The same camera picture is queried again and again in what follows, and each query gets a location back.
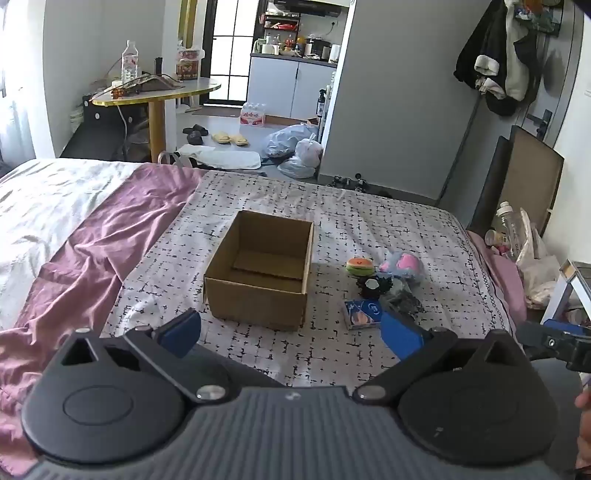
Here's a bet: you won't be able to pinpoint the grey pink plush toy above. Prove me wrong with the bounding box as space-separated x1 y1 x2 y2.
379 252 424 281

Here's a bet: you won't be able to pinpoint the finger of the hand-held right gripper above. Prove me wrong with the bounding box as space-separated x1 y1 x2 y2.
516 320 565 360

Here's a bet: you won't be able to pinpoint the brown cardboard sheet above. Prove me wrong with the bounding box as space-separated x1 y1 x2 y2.
465 124 565 237

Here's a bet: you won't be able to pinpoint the white kitchen cabinet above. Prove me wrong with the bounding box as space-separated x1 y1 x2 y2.
246 52 339 121

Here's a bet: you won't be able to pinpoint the clear plastic bottle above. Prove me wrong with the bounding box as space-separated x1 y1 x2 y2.
496 200 528 260

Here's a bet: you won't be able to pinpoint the person's right hand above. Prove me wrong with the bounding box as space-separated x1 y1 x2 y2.
575 385 591 472

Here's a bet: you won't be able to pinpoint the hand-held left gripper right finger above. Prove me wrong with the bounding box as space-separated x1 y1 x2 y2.
353 310 533 407

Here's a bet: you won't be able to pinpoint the clear grey plastic bag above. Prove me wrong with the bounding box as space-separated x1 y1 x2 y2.
277 157 318 180

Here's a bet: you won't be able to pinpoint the door lock handle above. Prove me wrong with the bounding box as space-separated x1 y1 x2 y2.
525 108 553 138

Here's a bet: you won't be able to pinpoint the pink bed sheet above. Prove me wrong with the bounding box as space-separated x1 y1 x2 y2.
0 162 209 472

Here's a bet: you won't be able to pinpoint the silver blue step ladder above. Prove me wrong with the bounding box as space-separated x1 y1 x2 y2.
539 258 591 328

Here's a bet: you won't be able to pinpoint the black low bench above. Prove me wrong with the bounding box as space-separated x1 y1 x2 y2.
59 107 155 163

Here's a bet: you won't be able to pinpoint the white plastic bag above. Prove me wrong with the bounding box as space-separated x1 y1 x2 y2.
294 134 324 167

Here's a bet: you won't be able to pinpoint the pack of water bottles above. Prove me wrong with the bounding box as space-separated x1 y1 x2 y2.
239 102 267 127

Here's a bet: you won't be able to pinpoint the hamburger plush toy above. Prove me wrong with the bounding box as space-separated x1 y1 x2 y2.
346 257 376 278

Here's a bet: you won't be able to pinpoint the round yellow-edged table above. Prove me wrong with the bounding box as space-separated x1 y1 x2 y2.
90 76 223 163

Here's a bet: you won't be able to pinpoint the grey sneaker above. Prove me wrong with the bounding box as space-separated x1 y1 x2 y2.
330 173 371 191

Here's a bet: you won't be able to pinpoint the black range hood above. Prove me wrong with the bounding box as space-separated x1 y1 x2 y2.
265 0 343 17

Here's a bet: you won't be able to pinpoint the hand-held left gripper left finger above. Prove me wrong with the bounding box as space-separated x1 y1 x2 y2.
60 310 230 402

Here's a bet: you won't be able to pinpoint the hanging black white clothes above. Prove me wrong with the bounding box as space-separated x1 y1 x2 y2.
453 0 565 117

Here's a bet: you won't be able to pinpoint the white blanket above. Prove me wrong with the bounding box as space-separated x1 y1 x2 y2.
0 158 139 319

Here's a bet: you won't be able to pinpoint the white floor towel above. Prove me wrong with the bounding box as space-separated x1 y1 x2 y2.
178 143 262 171

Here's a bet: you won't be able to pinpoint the blue tissue pack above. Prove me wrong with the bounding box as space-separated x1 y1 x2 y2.
342 299 385 330

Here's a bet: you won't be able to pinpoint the white tote bag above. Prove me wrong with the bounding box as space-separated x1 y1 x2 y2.
157 149 200 169

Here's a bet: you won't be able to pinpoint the clear water bottle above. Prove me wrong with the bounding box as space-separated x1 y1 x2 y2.
121 40 140 85

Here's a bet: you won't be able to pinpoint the brown cardboard box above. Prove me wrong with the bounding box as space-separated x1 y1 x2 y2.
204 210 315 332

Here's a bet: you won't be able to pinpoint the cream plastic bag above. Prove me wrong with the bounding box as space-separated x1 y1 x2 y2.
513 209 564 309

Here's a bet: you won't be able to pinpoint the blue-grey plastic bag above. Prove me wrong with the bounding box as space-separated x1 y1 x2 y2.
261 123 319 159

